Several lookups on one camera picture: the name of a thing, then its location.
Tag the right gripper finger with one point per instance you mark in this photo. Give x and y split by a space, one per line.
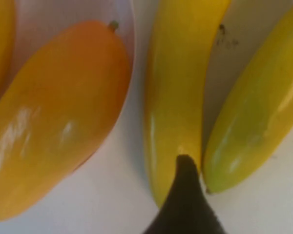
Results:
185 207

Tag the orange blushed plastic mango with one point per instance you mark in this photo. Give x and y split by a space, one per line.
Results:
58 109

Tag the yellow plastic banana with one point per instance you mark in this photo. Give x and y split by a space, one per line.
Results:
254 109
175 85

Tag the pink round plate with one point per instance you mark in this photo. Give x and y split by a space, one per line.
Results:
63 14

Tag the all yellow plastic mango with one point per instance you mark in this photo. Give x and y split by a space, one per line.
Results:
0 36

